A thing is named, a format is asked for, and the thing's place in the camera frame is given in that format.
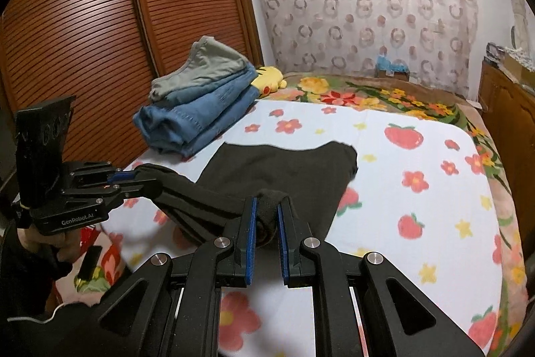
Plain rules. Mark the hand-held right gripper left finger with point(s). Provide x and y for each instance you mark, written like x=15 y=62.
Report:
x=250 y=240

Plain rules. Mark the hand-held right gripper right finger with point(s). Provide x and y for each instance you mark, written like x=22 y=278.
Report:
x=284 y=244

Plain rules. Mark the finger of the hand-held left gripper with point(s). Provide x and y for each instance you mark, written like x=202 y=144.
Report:
x=100 y=171
x=113 y=194

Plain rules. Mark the black pants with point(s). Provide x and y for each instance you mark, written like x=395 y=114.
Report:
x=271 y=173

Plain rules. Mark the person's left forearm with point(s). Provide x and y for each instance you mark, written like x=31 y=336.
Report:
x=25 y=290

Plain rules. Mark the grey folded pants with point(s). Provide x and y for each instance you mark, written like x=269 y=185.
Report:
x=205 y=64

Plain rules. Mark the person's left hand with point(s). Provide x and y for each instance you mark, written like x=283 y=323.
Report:
x=67 y=246

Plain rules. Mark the blue folded denim jeans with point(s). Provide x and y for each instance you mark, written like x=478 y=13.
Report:
x=213 y=97
x=200 y=135

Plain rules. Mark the white strawberry flower print sheet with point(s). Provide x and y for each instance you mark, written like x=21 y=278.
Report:
x=397 y=194

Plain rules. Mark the wooden louvred wardrobe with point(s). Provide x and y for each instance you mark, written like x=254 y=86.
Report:
x=83 y=26

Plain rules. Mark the yellow plush toy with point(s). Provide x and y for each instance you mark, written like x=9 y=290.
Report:
x=269 y=79

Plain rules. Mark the blue topped cardboard box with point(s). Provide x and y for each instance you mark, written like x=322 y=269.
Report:
x=391 y=66

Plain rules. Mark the sheer curtain with circle pattern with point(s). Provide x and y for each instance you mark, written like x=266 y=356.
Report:
x=368 y=5

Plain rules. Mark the wooden sideboard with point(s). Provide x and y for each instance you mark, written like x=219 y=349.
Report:
x=505 y=118

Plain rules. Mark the beige tied window curtain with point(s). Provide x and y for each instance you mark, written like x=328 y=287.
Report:
x=522 y=10

